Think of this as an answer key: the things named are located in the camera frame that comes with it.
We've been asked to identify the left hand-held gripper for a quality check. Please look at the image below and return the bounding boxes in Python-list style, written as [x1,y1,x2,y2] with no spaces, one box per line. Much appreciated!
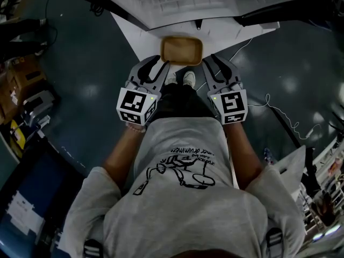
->
[116,54,171,126]

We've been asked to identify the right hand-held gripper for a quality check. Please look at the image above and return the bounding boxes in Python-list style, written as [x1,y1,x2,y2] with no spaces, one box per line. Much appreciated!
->
[201,53,248,125]

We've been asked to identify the tan plastic container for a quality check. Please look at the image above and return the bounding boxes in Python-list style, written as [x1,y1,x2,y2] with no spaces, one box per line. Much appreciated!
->
[160,35,204,66]

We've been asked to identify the person's right forearm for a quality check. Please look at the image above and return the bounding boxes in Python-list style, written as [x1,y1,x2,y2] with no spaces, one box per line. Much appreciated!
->
[224,122,266,191]

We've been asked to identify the person's left forearm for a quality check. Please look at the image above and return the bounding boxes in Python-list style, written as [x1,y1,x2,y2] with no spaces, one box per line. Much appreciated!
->
[103,124,148,190]

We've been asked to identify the person's left white shoe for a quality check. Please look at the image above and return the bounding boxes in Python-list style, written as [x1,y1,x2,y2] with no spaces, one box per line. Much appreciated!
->
[163,71,178,86]

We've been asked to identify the person's white shoe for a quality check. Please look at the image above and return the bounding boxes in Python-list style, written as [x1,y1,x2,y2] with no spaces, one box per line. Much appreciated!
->
[163,71,178,86]
[182,70,197,88]

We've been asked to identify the person's right white shoe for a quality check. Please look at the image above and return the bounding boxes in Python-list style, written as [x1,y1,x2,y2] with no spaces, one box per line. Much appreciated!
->
[182,70,197,88]

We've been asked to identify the white floor board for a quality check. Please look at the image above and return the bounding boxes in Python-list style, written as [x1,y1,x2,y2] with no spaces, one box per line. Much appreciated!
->
[110,9,281,65]

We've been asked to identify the black trousers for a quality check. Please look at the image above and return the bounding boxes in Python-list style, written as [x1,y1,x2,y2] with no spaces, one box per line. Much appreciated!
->
[149,84,219,124]

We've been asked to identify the grey metal device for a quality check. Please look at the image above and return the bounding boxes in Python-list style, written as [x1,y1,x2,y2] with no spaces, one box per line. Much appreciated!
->
[21,89,56,127]

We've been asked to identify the brown cardboard box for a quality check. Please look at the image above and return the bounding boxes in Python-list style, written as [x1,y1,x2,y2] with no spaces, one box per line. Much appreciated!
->
[0,54,55,124]

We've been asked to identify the grey printed t-shirt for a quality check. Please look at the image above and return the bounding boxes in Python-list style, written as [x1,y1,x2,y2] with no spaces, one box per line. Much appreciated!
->
[62,116,306,258]

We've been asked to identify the blue crate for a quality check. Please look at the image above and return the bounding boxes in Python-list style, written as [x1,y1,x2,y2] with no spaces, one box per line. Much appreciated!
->
[0,141,91,248]

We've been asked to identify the short white cable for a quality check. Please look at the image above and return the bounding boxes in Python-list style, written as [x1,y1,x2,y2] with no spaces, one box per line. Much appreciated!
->
[228,35,254,62]

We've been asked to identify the beaded bracelet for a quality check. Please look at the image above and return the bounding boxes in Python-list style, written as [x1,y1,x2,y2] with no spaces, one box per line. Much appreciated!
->
[125,122,147,134]

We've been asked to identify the long white cable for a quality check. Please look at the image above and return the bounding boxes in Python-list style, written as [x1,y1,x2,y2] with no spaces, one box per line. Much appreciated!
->
[247,93,323,140]

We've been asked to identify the coiled black cable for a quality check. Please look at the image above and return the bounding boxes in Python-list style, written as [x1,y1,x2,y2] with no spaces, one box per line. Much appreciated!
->
[89,2,105,18]

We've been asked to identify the thin black cable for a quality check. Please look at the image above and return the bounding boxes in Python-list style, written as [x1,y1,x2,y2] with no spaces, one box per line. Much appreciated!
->
[40,0,63,55]

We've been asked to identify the black white striped strap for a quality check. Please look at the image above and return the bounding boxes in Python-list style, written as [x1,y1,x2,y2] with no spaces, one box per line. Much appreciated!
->
[82,239,105,258]
[265,227,285,253]

